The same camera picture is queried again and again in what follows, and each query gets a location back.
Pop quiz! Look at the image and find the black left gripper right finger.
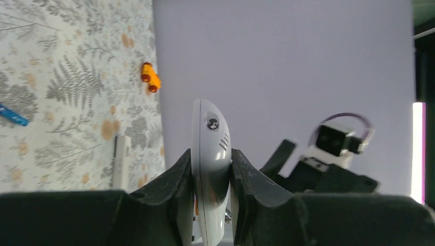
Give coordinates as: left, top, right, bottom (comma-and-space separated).
231, 149, 434, 245

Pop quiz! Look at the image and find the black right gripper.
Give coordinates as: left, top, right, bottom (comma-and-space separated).
260, 139, 378, 193

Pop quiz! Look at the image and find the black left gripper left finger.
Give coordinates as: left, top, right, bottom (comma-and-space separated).
1, 150, 194, 245

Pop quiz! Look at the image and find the white air conditioner remote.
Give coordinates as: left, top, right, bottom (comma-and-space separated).
191, 99, 232, 245

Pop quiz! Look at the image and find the blue battery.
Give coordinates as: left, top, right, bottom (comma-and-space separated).
1, 104, 29, 127

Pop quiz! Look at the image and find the long white rectangular remote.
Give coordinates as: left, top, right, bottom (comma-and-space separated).
112, 135, 131, 191

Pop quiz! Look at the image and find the yellow toy car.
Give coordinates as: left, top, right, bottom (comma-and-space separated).
141, 62, 161, 93

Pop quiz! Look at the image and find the floral patterned table mat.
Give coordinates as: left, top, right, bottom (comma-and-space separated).
1, 1, 166, 192

